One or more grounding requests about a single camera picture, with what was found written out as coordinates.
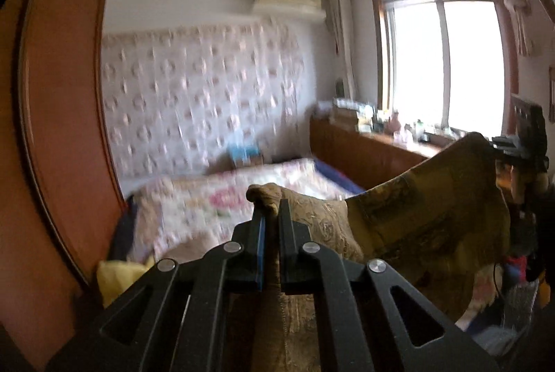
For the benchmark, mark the bed with floral sheets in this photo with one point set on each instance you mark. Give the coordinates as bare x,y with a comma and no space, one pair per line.
123,233

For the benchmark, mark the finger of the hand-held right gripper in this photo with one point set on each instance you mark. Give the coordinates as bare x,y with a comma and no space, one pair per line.
507,146

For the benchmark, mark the dark round hand fan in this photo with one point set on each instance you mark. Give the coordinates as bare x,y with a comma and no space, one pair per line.
340,88

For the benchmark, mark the wooden slatted wardrobe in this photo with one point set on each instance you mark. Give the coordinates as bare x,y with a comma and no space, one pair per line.
65,94

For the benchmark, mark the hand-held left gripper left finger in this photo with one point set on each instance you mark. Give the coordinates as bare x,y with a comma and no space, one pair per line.
260,259

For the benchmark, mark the yellow cloth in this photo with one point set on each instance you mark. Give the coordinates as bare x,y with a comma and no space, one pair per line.
117,278

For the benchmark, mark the brown patterned shirt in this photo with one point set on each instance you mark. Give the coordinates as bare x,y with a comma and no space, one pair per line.
412,216

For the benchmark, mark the floral blanket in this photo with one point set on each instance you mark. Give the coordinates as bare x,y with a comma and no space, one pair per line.
208,203

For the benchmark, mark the pink ceramic jug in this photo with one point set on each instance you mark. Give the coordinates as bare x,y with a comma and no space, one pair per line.
394,124

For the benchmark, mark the wooden low cabinet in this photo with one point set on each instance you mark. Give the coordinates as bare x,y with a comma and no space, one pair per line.
360,155

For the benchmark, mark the cream window curtain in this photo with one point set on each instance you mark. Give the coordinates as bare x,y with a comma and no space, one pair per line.
518,7
340,29

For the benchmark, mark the stack of papers and books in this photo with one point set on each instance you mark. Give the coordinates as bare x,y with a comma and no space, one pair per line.
351,114

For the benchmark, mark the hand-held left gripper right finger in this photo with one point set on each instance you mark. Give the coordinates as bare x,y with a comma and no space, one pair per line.
288,259

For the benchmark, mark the circle patterned sheer curtain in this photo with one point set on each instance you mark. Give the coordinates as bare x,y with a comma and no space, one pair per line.
195,94

